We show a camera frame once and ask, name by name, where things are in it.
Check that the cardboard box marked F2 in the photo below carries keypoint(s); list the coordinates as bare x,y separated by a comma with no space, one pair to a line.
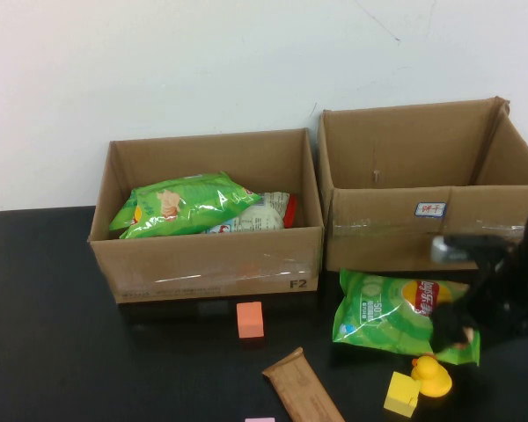
202,268

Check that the brown snack bar wrapper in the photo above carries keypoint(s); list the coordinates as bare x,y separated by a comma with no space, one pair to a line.
303,387

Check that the pink foam block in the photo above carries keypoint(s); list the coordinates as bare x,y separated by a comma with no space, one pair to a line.
259,419

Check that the green chips bag, crumpled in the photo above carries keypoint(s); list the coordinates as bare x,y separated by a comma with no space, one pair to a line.
193,198

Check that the green Lay's chips bag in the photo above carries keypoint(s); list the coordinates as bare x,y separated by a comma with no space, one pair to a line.
378,316

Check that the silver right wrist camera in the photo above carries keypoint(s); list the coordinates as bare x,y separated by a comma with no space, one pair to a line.
449,250

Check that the cardboard box with white label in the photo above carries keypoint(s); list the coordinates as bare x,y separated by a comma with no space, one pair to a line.
378,246

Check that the white snack bag red edge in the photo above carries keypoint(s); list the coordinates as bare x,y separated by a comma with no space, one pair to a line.
264,215

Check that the yellow foam cube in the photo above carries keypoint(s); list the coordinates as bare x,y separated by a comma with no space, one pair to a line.
400,393

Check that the yellow rubber duck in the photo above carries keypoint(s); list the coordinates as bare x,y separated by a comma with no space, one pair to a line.
433,380

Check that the orange foam cube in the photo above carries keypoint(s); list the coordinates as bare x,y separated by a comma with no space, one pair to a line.
250,320

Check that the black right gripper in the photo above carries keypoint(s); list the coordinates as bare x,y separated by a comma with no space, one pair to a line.
497,299

